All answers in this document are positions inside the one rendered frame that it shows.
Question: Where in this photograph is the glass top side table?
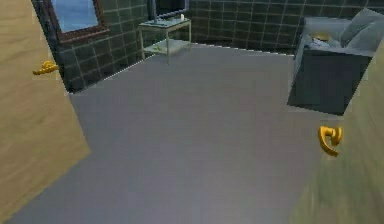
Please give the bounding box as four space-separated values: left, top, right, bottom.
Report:
137 17 193 64

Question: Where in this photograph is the black television set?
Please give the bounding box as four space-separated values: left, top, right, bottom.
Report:
147 0 190 21

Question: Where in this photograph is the grey sofa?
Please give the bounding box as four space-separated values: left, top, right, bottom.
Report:
287 7 384 116

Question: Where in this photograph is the yellow object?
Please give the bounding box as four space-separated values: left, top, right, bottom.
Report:
312 31 331 42

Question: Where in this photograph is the brown framed window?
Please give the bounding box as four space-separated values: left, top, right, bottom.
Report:
43 0 110 44

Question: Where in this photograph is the light wooden room door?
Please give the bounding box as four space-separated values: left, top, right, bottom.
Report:
289 39 384 224
0 0 92 223

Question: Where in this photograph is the grey sofa cushion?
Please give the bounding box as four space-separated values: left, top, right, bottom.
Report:
339 7 384 52

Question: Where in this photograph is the golden door handle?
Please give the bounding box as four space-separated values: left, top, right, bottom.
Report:
317 125 344 158
32 60 60 76

